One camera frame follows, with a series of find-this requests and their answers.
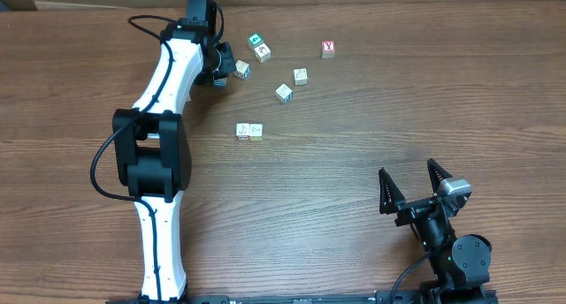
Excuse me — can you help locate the green letter L block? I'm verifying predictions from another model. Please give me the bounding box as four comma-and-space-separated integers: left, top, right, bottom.
235, 123, 250, 141

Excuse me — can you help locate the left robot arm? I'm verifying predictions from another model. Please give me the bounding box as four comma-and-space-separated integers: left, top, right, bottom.
112, 0, 235, 303

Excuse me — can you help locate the plain wooden block right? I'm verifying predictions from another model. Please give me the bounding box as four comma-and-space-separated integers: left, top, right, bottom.
294, 68, 308, 86

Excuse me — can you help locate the red letter Y block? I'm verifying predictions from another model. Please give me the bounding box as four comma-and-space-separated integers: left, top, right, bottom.
321, 41, 336, 58

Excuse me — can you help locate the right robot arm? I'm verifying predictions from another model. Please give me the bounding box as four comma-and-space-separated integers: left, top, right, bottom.
379, 158, 498, 303

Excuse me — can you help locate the green number four block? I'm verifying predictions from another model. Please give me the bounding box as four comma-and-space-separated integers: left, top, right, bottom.
247, 32, 264, 50

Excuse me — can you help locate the wooden block text top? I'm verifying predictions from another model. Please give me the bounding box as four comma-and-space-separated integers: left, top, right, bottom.
213, 78, 227, 88

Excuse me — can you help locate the wooden block brown picture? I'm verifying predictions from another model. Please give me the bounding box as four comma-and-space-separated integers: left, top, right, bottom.
254, 43, 272, 63

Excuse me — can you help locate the wooden block blue side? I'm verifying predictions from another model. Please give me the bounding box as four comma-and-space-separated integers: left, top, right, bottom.
233, 60, 251, 80

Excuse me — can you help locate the small wooden picture block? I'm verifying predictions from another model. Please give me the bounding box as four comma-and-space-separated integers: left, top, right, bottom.
249, 124, 263, 141

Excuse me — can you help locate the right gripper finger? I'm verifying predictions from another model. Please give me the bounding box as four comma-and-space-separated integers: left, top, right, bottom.
427, 158, 452, 193
379, 168, 406, 214

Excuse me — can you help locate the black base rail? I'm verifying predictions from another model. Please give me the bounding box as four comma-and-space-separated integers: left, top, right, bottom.
105, 288, 499, 304

